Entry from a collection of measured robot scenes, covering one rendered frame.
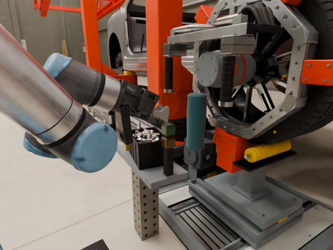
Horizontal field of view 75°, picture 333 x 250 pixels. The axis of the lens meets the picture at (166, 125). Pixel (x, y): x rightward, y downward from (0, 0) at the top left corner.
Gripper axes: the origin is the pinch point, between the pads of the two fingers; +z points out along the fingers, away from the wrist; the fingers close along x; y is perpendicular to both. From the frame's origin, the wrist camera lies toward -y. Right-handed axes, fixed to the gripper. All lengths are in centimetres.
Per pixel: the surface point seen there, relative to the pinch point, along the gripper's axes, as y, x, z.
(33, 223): -80, 71, -8
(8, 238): -85, 66, -18
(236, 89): 27.0, 10.5, 39.4
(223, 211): -31, 5, 58
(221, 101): 12.5, -11.2, 7.7
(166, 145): -7.1, 5.6, 7.9
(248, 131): 9.0, -6.0, 34.9
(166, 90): 13.4, 21.9, 10.5
